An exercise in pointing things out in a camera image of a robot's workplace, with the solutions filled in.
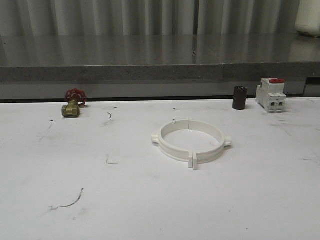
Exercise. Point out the white circuit breaker red switch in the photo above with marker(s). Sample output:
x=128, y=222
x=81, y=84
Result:
x=270, y=95

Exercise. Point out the brass valve red handwheel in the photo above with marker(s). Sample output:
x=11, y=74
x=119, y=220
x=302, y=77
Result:
x=75, y=99

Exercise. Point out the white container on counter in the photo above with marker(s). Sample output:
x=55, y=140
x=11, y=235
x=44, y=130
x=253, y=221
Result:
x=308, y=18

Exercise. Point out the dark brown cylindrical capacitor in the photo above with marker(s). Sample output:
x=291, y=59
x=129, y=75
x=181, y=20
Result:
x=239, y=97

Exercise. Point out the grey stone counter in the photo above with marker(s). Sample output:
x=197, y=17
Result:
x=137, y=67

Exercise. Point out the white half pipe clamp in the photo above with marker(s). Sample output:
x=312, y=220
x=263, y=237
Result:
x=174, y=152
x=205, y=156

